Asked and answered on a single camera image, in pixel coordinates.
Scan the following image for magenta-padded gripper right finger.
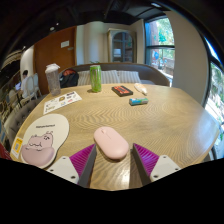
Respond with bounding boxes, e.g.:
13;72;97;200
131;142;183;187

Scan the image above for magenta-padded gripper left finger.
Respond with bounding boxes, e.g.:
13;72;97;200
45;143;98;189

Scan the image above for pink computer mouse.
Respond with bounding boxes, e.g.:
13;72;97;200
93;126;130;161

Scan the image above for white cartoon mouse pad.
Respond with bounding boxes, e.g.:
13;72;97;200
20;113;70;169

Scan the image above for yellow sticker card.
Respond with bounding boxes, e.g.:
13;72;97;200
10;136;24;160

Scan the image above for white sticker sheet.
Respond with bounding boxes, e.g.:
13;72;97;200
42;90;83;116

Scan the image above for small teal box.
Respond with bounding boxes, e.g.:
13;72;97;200
128;96;150;107

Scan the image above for white wrapped packet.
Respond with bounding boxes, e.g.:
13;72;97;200
133;82;148;97

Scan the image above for clear shaker bottle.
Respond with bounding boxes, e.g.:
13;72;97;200
44;63;62;97

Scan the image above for white dining chair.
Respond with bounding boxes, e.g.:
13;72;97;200
25;73;43;101

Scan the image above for black and red box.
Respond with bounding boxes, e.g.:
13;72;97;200
111;85;134;98

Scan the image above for black backpack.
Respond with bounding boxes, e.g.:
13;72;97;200
59;68;80;89

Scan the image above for large side window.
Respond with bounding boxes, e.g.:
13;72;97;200
203;39;224;161

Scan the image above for striped cushion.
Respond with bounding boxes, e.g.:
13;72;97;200
100;69;121;85
116;70;142;84
77;70;92;87

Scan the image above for person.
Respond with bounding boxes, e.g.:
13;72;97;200
18;69;31;99

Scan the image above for green drink can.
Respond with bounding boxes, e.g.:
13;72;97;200
89;64;103;94

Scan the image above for brown curved sofa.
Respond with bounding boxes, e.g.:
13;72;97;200
59;62;171;88

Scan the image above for wooden door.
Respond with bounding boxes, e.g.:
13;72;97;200
33;26;78;96

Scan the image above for black-framed window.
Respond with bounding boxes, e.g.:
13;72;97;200
144;16;176;81

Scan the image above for glass-door cabinet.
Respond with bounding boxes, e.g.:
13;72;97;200
106;28;138;64

